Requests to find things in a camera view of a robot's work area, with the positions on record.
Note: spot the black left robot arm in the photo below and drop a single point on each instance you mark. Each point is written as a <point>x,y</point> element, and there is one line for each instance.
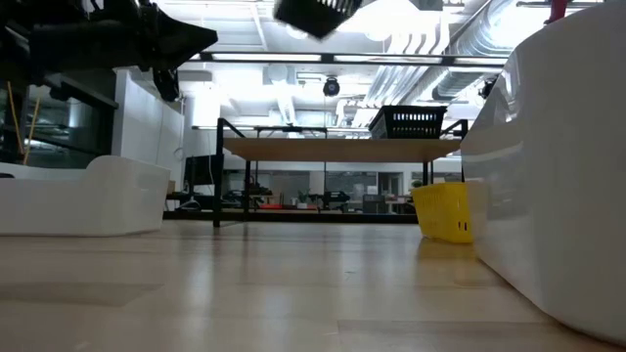
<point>14,39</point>

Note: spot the white plastic bin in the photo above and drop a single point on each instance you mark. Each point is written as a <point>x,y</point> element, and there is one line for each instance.
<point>562,195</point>
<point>98,200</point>

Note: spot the brown cardboard box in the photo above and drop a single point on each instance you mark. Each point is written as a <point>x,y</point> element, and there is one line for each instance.
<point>171,187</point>

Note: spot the silver ceiling ventilation duct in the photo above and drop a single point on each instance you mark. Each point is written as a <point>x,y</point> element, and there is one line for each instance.
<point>460,83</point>

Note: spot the black plastic basket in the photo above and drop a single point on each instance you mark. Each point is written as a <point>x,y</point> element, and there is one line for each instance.
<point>313,17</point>
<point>408,128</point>

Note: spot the black round hanging device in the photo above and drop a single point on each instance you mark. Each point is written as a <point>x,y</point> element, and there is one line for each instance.
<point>488,87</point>
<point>168,89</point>
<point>331,87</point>

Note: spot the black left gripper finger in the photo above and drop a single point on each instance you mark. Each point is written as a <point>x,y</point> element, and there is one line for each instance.
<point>186,51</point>
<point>181,31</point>

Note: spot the black computer monitor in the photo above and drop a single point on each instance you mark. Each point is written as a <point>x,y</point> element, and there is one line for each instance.
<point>200,171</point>

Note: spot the yellow plastic basket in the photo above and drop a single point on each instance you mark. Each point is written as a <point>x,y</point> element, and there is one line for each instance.
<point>440,215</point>

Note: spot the wooden shelf with black legs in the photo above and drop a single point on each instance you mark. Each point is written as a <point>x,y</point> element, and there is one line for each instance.
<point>337,149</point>

